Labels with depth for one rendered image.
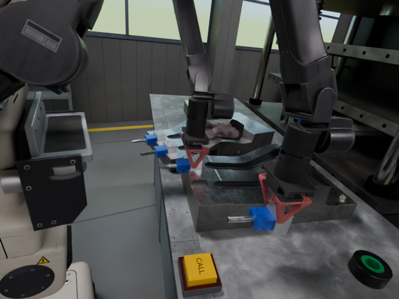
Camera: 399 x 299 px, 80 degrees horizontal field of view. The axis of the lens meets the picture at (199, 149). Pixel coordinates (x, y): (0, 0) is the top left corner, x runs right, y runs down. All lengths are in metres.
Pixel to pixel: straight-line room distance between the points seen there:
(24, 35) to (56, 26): 0.03
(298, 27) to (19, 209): 0.62
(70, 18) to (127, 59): 3.05
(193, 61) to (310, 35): 0.34
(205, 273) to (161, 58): 3.11
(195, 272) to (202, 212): 0.15
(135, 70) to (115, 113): 0.63
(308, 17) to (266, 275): 0.51
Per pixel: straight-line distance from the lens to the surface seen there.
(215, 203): 0.62
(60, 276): 0.73
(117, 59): 3.32
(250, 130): 1.06
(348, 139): 0.51
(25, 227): 0.62
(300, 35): 0.41
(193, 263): 0.56
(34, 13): 0.30
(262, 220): 0.52
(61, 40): 0.30
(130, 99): 3.45
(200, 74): 0.66
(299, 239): 0.75
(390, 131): 1.20
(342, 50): 1.43
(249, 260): 0.64
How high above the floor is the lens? 1.28
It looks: 27 degrees down
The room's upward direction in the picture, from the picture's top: 7 degrees clockwise
